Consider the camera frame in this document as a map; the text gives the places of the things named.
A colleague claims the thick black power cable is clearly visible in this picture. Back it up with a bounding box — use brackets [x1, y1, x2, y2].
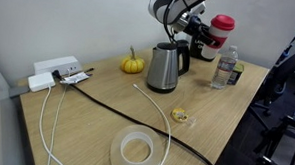
[48, 69, 223, 165]

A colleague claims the white divider panel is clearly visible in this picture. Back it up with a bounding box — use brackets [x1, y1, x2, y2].
[0, 0, 196, 95]

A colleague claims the white cable with loose plug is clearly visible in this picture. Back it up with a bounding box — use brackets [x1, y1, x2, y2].
[129, 84, 174, 165]

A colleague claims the white power strip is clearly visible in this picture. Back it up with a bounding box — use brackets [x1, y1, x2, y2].
[33, 54, 84, 78]

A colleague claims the black plastic bin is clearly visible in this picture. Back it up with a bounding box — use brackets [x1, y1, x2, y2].
[188, 29, 221, 63]

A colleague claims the white power adapter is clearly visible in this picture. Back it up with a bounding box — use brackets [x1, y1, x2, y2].
[27, 70, 57, 93]

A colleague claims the stainless steel electric kettle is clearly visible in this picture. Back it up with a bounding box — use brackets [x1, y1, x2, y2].
[145, 37, 191, 95]

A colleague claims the Spam can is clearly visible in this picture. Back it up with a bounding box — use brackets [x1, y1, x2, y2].
[226, 62, 245, 87]

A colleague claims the black metal stand frame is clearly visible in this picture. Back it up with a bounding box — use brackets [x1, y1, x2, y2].
[240, 111, 295, 165]

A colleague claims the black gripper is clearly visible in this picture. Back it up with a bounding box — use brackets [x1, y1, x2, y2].
[183, 14, 223, 50]

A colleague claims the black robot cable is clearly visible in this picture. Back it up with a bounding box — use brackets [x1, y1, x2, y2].
[161, 0, 181, 45]

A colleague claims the pink and white coffee cup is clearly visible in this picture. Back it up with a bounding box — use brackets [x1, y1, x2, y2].
[200, 13, 237, 62]

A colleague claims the small yellow tape dispenser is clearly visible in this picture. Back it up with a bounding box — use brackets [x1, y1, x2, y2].
[171, 107, 198, 129]

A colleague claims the clear plastic water bottle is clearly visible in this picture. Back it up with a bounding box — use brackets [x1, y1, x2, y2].
[209, 44, 239, 90]

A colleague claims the clear tape roll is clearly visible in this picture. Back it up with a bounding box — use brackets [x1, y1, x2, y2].
[109, 123, 167, 165]

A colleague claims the small white packet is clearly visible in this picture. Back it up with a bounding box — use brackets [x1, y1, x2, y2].
[59, 70, 91, 87]

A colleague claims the thin white USB cable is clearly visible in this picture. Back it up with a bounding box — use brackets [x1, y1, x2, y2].
[47, 67, 72, 165]

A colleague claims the small yellow pumpkin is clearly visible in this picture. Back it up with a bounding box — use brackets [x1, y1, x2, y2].
[120, 45, 147, 75]

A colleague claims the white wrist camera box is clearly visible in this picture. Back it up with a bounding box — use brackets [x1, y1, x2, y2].
[189, 0, 207, 17]

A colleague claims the white charger cable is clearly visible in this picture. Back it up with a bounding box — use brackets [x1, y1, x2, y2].
[37, 84, 72, 165]

